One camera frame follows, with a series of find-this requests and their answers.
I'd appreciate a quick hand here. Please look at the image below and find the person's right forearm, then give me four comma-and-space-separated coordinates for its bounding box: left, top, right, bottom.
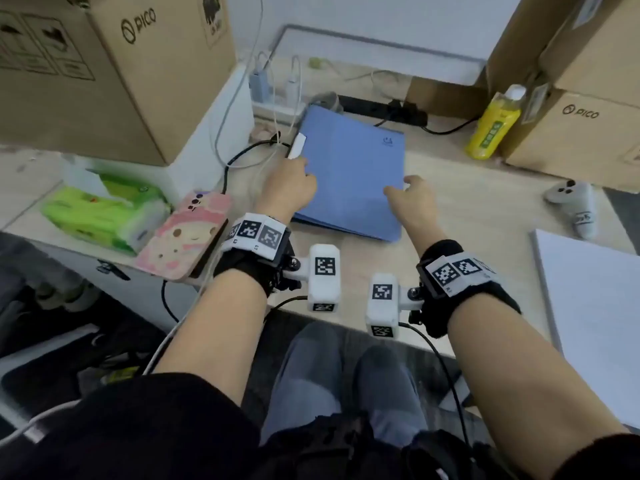
446, 294, 629, 480

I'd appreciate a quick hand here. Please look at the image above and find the blue charger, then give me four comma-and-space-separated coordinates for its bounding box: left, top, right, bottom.
248, 67, 272, 104

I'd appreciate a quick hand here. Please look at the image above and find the white game controller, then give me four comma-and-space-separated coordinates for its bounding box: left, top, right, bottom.
543, 179, 599, 241

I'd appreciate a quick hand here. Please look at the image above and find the person's black shirt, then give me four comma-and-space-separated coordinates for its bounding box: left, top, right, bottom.
0, 372, 640, 480

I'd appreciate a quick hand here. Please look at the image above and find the thick black cable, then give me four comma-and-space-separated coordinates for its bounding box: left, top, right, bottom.
221, 132, 292, 195

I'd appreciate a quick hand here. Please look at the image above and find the person's leg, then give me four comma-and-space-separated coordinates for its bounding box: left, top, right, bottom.
259, 322, 347, 445
352, 344, 430, 448

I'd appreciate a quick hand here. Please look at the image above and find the person's left leg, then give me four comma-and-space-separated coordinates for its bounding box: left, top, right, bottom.
259, 322, 347, 445

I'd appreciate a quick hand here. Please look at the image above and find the gray cable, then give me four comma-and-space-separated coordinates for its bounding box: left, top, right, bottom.
213, 0, 267, 171

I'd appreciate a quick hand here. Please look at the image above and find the pink cartoon phone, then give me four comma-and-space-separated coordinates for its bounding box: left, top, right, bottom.
135, 190, 233, 283

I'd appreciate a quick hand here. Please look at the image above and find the black chest harness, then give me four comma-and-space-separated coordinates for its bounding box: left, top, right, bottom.
249, 412, 531, 480

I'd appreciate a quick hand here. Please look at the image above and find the green tissue pack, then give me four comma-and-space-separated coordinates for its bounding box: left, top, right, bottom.
39, 154, 172, 257

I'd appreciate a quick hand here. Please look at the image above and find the stack of white papers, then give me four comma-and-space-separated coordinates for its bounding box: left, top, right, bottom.
529, 228, 640, 431

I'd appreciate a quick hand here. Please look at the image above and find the black plug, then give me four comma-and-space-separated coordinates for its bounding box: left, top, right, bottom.
385, 98, 417, 123

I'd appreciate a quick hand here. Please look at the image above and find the white back panel gray trim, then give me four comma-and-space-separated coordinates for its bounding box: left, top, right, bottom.
269, 24, 489, 88

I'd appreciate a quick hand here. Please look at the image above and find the person's right hand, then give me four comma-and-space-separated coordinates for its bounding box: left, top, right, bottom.
383, 174, 447, 243

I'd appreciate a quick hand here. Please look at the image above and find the black power strip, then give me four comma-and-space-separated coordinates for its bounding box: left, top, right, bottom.
337, 94, 429, 129

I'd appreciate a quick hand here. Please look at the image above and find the low brown cardboard box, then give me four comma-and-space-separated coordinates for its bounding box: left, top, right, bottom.
403, 76, 491, 121

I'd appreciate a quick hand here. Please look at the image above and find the cardboard box black logo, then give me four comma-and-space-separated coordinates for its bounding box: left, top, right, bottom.
499, 86, 640, 194
539, 0, 640, 109

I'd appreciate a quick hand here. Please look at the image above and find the black marker wrist strap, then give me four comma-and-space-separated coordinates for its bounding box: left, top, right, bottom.
415, 238, 522, 339
213, 212, 297, 298

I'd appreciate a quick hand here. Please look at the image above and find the yellow drink bottle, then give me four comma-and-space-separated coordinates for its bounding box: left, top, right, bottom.
465, 83, 527, 161

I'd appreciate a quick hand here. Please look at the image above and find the white charger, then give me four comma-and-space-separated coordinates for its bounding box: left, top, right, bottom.
283, 78, 304, 109

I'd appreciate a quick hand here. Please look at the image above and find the large printed cardboard box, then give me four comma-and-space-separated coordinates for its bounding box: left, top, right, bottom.
485, 0, 587, 98

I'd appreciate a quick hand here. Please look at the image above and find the black camera cable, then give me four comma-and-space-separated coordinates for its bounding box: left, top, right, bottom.
263, 294, 309, 323
397, 321, 473, 455

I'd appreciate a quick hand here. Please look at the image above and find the person's left hand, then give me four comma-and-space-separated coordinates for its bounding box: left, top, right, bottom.
255, 156, 319, 225

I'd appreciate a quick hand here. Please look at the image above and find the white power strip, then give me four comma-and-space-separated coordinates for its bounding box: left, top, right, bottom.
249, 99, 313, 127

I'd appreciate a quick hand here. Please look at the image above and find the person's left forearm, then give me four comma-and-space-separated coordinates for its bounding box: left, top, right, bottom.
152, 267, 269, 408

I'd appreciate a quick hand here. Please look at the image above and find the black power bank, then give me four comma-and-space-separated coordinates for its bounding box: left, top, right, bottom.
187, 222, 223, 287

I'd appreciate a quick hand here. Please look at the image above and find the person's right leg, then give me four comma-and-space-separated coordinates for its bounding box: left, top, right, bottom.
352, 344, 430, 448

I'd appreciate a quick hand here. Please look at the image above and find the gray rolled strap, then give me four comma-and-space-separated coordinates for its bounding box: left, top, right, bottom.
309, 91, 346, 115

